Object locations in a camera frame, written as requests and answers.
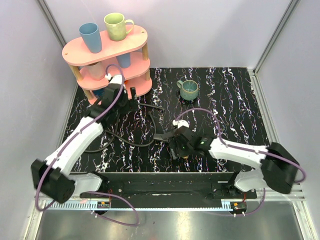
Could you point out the black marble pattern mat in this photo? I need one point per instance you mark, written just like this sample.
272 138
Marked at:
226 100

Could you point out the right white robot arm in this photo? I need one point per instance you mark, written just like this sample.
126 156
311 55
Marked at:
273 166

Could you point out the dark blue mug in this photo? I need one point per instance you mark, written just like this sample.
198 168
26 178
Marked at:
99 92

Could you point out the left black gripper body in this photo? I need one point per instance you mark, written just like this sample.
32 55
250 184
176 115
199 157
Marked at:
127 100

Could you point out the blue cup middle shelf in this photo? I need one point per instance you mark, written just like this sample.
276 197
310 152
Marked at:
124 60

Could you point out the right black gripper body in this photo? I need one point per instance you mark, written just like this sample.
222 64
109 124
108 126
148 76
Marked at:
186 149

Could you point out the aluminium frame rail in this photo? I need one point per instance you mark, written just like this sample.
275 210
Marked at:
297 192

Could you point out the light blue plastic cup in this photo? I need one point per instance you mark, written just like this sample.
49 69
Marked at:
91 36

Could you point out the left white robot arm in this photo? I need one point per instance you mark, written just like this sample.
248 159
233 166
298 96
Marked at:
51 176

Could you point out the light green ceramic mug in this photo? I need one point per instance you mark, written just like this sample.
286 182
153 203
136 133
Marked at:
117 26

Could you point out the pale pink faceted cup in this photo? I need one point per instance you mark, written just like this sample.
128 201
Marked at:
96 70

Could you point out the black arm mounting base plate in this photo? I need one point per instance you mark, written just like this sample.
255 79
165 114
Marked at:
146 190

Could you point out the pink three-tier wooden shelf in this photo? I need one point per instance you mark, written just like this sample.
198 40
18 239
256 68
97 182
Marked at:
78 56

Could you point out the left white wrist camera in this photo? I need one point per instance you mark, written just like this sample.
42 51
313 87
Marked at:
115 82

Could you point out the teal glazed ceramic mug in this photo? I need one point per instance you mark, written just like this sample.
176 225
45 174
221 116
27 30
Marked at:
189 89

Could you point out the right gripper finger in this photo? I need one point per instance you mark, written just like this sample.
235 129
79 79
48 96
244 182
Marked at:
175 150
163 137

